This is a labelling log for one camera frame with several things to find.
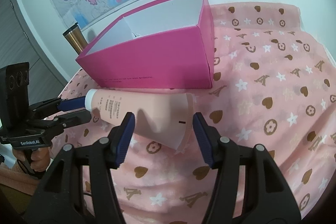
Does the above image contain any peach cosmetic tube white cap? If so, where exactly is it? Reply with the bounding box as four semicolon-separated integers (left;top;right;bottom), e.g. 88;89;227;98
85;89;195;151

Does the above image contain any brown sleeved left forearm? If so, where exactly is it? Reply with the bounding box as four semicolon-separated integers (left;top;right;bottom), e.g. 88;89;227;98
1;163;39;196

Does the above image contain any person's left hand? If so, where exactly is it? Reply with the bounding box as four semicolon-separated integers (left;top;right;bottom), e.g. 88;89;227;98
12;147;51;172

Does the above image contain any grey door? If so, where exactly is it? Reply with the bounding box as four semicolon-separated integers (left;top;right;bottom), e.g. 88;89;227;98
1;0;66;103

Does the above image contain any gold steel travel tumbler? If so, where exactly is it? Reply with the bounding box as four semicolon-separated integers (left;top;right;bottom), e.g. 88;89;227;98
63;22;88;55

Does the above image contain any pink patterned tablecloth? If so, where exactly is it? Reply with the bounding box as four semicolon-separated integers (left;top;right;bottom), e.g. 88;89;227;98
56;1;336;224

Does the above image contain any pink cardboard box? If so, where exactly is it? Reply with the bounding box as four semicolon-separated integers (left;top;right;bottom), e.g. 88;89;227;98
76;0;215;89

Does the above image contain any black left camera module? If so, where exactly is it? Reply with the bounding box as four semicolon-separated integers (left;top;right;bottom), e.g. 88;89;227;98
1;62;30;137

